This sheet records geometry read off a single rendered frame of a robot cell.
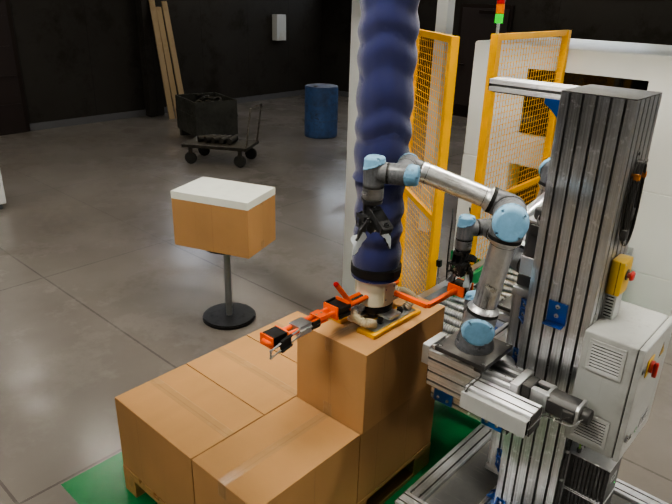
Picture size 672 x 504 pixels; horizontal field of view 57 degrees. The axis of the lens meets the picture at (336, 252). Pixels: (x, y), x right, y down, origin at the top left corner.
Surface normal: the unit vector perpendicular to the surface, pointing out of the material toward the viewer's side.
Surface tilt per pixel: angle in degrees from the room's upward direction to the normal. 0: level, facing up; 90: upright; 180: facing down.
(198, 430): 0
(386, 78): 79
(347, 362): 90
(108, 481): 0
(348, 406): 90
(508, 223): 82
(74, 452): 0
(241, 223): 90
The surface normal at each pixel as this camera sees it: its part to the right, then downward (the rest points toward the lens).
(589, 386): -0.67, 0.27
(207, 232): -0.37, 0.35
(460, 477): 0.03, -0.92
